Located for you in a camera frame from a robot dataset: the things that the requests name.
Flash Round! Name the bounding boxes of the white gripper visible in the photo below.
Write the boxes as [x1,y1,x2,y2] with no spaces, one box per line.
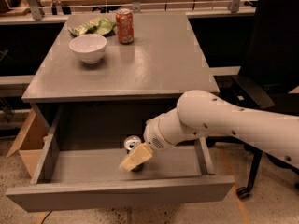
[119,109,187,172]

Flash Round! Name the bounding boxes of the blue silver redbull can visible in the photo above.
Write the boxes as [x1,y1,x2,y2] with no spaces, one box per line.
[124,135,144,172]

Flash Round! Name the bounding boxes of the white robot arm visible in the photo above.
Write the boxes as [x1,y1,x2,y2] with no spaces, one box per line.
[120,90,299,172]

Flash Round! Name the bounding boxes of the grey open top drawer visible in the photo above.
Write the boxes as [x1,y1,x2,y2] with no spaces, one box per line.
[6,103,235,212]

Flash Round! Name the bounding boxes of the grey cabinet counter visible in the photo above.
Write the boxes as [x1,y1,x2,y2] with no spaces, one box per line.
[22,12,219,126]

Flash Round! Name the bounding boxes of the orange soda can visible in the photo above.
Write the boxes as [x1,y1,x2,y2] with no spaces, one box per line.
[116,8,134,44]

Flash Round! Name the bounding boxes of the brown cardboard box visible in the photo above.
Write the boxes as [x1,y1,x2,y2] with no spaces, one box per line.
[7,109,48,176]

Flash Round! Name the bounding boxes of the white ceramic bowl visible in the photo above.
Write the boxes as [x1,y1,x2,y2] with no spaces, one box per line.
[69,34,107,63]

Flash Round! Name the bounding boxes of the green chip bag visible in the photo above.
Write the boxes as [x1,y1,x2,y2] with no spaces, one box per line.
[68,17,116,37]

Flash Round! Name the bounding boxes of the black office chair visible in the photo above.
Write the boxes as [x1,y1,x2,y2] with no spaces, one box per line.
[210,0,299,199]

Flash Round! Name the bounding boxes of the wooden background desk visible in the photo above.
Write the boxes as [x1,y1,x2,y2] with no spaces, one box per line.
[0,0,253,25]

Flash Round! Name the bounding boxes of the black floor cable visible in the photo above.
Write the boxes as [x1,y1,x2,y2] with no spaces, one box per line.
[40,210,54,224]

